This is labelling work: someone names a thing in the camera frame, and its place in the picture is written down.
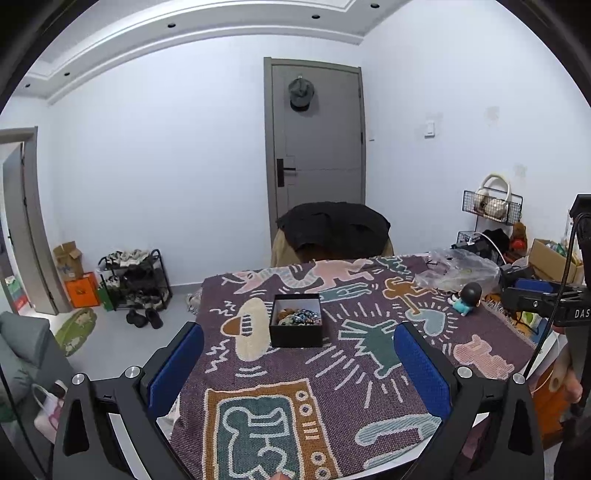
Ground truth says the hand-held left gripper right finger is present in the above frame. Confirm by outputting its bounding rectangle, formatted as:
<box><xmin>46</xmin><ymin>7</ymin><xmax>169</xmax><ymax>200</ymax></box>
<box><xmin>392</xmin><ymin>320</ymin><xmax>546</xmax><ymax>480</ymax></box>

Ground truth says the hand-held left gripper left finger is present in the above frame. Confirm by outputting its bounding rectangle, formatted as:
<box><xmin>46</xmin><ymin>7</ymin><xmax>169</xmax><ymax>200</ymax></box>
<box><xmin>53</xmin><ymin>322</ymin><xmax>206</xmax><ymax>480</ymax></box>

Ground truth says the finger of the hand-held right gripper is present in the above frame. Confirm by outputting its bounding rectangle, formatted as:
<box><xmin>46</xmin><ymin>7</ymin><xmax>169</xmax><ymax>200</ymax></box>
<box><xmin>501</xmin><ymin>279</ymin><xmax>581</xmax><ymax>319</ymax></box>

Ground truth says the black jewelry box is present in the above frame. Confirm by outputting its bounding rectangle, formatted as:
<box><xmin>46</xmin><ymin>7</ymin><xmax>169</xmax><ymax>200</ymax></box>
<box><xmin>269</xmin><ymin>294</ymin><xmax>326</xmax><ymax>348</ymax></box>

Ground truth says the person's right hand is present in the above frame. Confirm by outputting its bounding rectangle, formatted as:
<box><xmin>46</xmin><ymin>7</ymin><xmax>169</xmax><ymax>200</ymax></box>
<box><xmin>566</xmin><ymin>369</ymin><xmax>584</xmax><ymax>408</ymax></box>

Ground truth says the large cardboard box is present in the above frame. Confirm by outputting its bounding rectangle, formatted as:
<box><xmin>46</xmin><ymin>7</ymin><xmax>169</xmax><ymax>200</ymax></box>
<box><xmin>529</xmin><ymin>239</ymin><xmax>585</xmax><ymax>284</ymax></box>

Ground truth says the black haired toy figurine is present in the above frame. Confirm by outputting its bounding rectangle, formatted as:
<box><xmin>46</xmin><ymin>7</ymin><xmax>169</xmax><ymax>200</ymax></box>
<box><xmin>448</xmin><ymin>282</ymin><xmax>484</xmax><ymax>318</ymax></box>

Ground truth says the brown plush toy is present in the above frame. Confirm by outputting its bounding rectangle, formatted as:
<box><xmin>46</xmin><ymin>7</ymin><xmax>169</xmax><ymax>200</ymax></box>
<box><xmin>508</xmin><ymin>222</ymin><xmax>529</xmax><ymax>252</ymax></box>

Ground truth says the clear plastic bag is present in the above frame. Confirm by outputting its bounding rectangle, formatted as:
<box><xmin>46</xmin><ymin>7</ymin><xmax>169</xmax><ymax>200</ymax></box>
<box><xmin>413</xmin><ymin>247</ymin><xmax>502</xmax><ymax>294</ymax></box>

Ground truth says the printed blanket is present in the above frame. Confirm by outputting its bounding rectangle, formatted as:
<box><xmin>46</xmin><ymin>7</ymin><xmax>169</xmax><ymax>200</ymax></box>
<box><xmin>168</xmin><ymin>254</ymin><xmax>536</xmax><ymax>480</ymax></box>

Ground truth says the green paper bag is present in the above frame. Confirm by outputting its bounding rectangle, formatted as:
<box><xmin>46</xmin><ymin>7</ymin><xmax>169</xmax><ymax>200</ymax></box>
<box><xmin>96</xmin><ymin>282</ymin><xmax>116</xmax><ymax>312</ymax></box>

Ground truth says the black shoe rack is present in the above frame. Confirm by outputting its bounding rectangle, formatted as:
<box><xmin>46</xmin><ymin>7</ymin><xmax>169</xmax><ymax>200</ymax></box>
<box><xmin>98</xmin><ymin>249</ymin><xmax>174</xmax><ymax>311</ymax></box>

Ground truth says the green floor rug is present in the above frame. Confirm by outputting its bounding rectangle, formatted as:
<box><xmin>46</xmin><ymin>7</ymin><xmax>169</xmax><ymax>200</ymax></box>
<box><xmin>53</xmin><ymin>307</ymin><xmax>99</xmax><ymax>357</ymax></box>

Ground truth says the orange box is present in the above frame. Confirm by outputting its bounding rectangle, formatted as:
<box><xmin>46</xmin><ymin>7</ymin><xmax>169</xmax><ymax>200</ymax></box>
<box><xmin>64</xmin><ymin>272</ymin><xmax>100</xmax><ymax>308</ymax></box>

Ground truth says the white tote bag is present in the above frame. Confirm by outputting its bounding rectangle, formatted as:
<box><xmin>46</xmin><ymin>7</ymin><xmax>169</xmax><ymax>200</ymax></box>
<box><xmin>31</xmin><ymin>379</ymin><xmax>68</xmax><ymax>432</ymax></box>

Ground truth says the open cardboard box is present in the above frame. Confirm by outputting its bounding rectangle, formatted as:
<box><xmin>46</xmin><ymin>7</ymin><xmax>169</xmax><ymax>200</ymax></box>
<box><xmin>53</xmin><ymin>241</ymin><xmax>85</xmax><ymax>281</ymax></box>

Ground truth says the grey sofa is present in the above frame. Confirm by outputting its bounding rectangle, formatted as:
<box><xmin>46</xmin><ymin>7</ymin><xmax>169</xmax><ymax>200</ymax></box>
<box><xmin>0</xmin><ymin>310</ymin><xmax>70</xmax><ymax>425</ymax></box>

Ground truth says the tan chair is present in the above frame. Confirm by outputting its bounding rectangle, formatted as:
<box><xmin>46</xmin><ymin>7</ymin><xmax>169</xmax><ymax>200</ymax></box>
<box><xmin>270</xmin><ymin>226</ymin><xmax>395</xmax><ymax>268</ymax></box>

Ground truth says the black jacket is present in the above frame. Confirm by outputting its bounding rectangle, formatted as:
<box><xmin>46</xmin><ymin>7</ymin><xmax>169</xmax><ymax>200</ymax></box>
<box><xmin>276</xmin><ymin>202</ymin><xmax>392</xmax><ymax>261</ymax></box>

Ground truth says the green red box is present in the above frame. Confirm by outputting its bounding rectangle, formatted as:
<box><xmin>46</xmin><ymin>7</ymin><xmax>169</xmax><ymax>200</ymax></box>
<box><xmin>4</xmin><ymin>275</ymin><xmax>29</xmax><ymax>311</ymax></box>

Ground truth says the grey interior door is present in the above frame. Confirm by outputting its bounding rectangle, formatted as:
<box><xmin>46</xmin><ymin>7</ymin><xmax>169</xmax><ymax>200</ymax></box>
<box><xmin>0</xmin><ymin>127</ymin><xmax>61</xmax><ymax>317</ymax></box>

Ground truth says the grey entrance door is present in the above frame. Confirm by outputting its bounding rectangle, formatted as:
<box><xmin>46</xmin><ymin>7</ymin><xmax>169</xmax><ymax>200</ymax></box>
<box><xmin>264</xmin><ymin>58</ymin><xmax>368</xmax><ymax>268</ymax></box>

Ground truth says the grey hat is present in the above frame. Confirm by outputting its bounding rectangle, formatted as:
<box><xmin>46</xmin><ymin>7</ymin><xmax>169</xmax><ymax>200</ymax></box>
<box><xmin>287</xmin><ymin>76</ymin><xmax>317</xmax><ymax>112</ymax></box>

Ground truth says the black wire wall basket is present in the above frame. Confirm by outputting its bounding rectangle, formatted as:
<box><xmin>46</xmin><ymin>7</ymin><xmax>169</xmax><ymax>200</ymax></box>
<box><xmin>456</xmin><ymin>229</ymin><xmax>509</xmax><ymax>259</ymax></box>
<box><xmin>462</xmin><ymin>189</ymin><xmax>523</xmax><ymax>226</ymax></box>

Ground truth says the white round handled bag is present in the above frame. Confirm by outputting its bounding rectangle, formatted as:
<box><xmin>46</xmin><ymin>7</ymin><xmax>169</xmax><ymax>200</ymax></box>
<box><xmin>475</xmin><ymin>172</ymin><xmax>512</xmax><ymax>219</ymax></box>

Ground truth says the black door handle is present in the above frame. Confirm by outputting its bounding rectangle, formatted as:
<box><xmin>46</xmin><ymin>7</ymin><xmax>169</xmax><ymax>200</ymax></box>
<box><xmin>276</xmin><ymin>158</ymin><xmax>297</xmax><ymax>188</ymax></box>

